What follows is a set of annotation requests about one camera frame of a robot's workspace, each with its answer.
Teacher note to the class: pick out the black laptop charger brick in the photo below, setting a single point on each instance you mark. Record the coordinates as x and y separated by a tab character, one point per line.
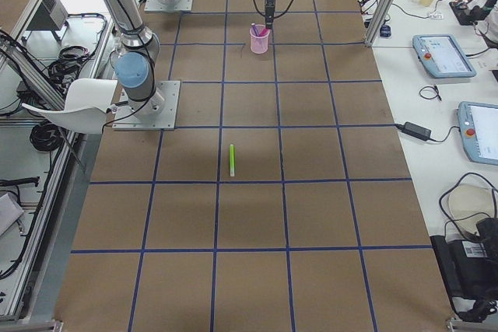
416	131

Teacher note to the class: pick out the teach pendant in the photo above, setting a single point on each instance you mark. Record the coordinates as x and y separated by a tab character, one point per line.
478	127
442	57

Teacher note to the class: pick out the pink mesh cup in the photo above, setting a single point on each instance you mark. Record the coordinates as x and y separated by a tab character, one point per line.
259	45

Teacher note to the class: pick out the green highlighter pen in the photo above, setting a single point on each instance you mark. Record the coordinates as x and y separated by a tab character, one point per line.
232	160

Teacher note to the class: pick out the purple highlighter pen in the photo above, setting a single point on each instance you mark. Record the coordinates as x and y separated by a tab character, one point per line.
255	30

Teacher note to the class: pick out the near teach pendant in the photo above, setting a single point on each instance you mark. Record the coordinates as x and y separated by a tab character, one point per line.
478	127

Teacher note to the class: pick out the white chair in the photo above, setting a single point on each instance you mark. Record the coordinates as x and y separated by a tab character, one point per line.
86	105

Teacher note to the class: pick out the far teach pendant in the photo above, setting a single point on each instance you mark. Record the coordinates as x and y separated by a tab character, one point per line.
442	57

